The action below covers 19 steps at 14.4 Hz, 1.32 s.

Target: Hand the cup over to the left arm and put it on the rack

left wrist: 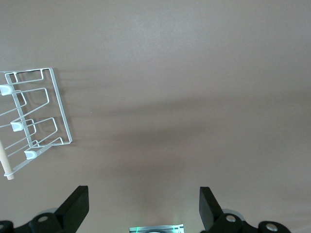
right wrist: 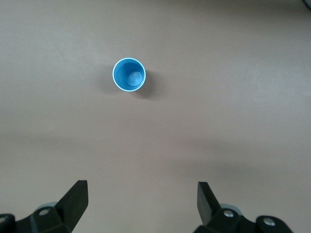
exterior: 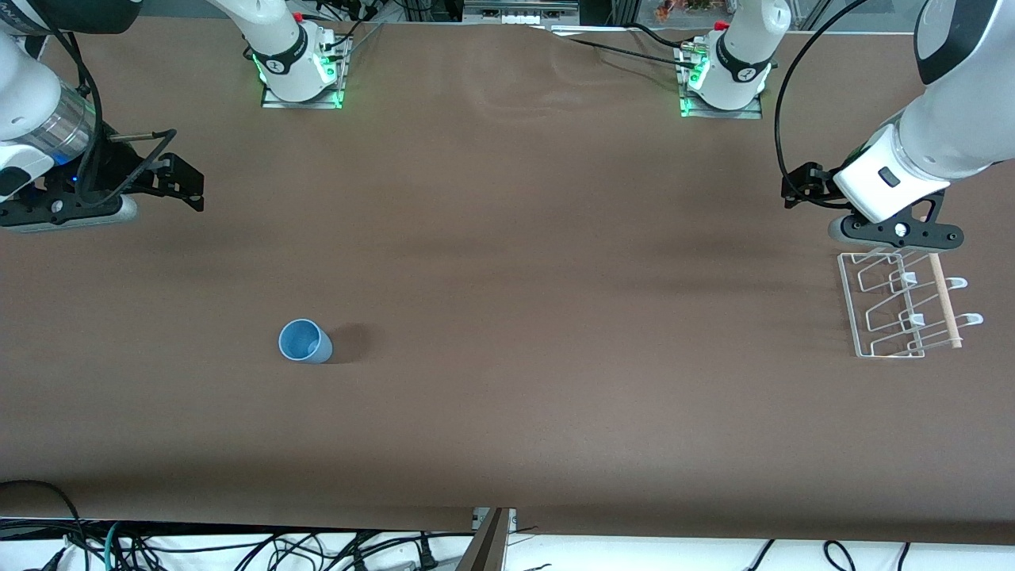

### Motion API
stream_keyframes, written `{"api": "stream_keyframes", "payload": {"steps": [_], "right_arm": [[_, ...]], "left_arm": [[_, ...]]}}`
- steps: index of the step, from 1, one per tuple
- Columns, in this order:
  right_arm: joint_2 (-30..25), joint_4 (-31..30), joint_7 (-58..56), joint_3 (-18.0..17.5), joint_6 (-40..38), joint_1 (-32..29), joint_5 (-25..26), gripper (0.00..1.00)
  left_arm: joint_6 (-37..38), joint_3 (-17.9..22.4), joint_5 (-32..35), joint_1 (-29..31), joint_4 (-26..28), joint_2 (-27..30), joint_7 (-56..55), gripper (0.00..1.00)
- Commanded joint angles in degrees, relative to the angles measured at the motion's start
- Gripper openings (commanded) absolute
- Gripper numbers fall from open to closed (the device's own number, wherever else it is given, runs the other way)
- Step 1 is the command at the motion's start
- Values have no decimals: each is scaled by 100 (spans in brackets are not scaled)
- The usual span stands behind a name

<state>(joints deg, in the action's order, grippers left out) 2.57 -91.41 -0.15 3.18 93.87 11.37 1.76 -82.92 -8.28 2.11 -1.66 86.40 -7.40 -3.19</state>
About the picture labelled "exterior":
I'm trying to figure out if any light blue plastic cup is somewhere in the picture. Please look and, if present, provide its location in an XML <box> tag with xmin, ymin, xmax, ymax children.
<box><xmin>278</xmin><ymin>318</ymin><xmax>334</xmax><ymax>365</ymax></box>

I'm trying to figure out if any brown table cover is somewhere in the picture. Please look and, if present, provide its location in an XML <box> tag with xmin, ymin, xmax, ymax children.
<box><xmin>0</xmin><ymin>16</ymin><xmax>1015</xmax><ymax>546</ymax></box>

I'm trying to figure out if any grey device with ports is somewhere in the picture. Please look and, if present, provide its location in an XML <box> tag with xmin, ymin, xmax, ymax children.
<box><xmin>462</xmin><ymin>0</ymin><xmax>581</xmax><ymax>26</ymax></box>

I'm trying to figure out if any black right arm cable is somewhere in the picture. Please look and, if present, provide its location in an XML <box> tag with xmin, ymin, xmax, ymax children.
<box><xmin>24</xmin><ymin>0</ymin><xmax>177</xmax><ymax>209</ymax></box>

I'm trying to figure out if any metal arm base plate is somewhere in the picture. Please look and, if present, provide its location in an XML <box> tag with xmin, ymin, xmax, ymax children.
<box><xmin>261</xmin><ymin>36</ymin><xmax>351</xmax><ymax>109</ymax></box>
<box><xmin>674</xmin><ymin>44</ymin><xmax>764</xmax><ymax>120</ymax></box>

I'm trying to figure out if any white wire cup rack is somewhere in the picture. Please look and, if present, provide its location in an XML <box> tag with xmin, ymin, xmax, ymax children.
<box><xmin>837</xmin><ymin>248</ymin><xmax>985</xmax><ymax>359</ymax></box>

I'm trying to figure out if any black cable on table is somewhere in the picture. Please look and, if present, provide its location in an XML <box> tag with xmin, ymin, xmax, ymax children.
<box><xmin>547</xmin><ymin>22</ymin><xmax>707</xmax><ymax>71</ymax></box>

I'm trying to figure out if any black looped floor cable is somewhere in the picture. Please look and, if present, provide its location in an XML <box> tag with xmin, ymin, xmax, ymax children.
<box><xmin>0</xmin><ymin>479</ymin><xmax>84</xmax><ymax>571</ymax></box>

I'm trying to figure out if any teal cable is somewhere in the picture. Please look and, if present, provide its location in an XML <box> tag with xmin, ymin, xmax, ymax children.
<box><xmin>103</xmin><ymin>519</ymin><xmax>132</xmax><ymax>571</ymax></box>

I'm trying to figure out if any metal frame post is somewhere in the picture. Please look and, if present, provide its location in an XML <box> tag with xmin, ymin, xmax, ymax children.
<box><xmin>458</xmin><ymin>508</ymin><xmax>518</xmax><ymax>571</ymax></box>

